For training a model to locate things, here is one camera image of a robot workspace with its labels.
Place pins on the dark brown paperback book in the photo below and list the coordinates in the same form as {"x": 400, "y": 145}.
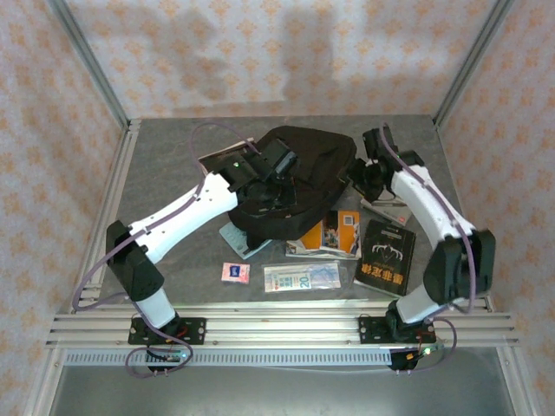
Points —
{"x": 212, "y": 157}

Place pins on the orange paperback book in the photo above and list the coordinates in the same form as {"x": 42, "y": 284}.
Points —
{"x": 388, "y": 212}

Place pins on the black fabric backpack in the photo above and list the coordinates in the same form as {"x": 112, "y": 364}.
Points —
{"x": 316, "y": 173}

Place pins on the orange illustrated comic book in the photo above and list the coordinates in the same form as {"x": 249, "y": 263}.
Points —
{"x": 338, "y": 234}

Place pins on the teal desk calculator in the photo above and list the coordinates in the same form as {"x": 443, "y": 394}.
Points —
{"x": 234, "y": 242}

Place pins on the black book with orange characters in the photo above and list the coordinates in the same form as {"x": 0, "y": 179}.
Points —
{"x": 383, "y": 260}

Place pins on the pink floral tissue pack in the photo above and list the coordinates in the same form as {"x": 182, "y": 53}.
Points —
{"x": 236, "y": 273}

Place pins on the clear pouch with banknote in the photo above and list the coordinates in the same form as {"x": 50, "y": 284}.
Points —
{"x": 299, "y": 279}

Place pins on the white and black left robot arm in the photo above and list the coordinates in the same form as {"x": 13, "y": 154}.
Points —
{"x": 182, "y": 216}

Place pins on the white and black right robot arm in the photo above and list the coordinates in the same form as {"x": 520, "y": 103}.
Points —
{"x": 429, "y": 203}

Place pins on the small lit circuit board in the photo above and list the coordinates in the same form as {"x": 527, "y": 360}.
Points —
{"x": 173, "y": 357}
{"x": 427, "y": 351}

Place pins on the grey metal lower panel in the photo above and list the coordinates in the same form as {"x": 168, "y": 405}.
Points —
{"x": 282, "y": 394}

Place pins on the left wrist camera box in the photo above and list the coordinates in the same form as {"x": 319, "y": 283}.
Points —
{"x": 277, "y": 156}

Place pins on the aluminium side rail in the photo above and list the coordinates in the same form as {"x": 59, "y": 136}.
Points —
{"x": 116, "y": 195}

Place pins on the aluminium frame post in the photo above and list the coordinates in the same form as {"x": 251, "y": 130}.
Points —
{"x": 472, "y": 60}
{"x": 90, "y": 60}

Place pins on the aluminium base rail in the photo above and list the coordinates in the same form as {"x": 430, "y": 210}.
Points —
{"x": 282, "y": 329}

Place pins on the aluminium frame leg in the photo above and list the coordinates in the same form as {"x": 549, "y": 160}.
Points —
{"x": 518, "y": 385}
{"x": 43, "y": 385}

